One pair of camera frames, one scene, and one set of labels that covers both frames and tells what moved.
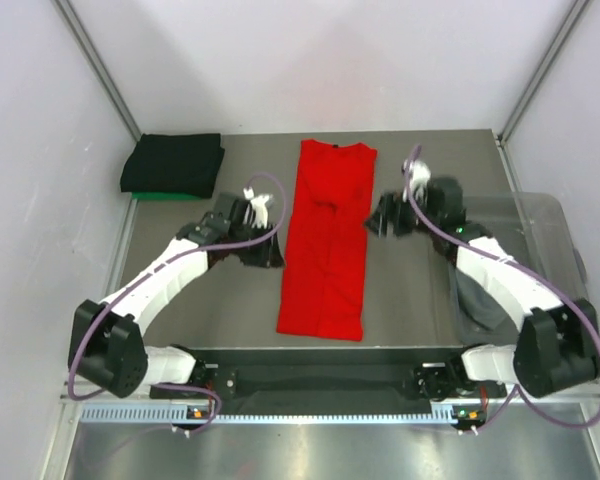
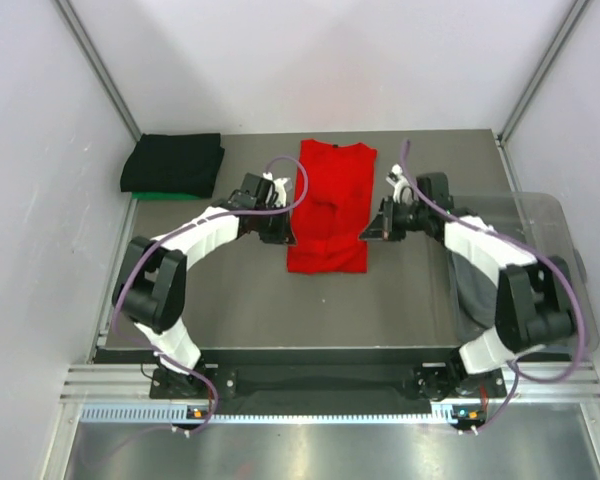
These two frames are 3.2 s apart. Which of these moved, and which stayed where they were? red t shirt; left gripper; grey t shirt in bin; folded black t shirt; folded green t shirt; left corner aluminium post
Moved: red t shirt; left gripper
Stayed: grey t shirt in bin; folded green t shirt; folded black t shirt; left corner aluminium post
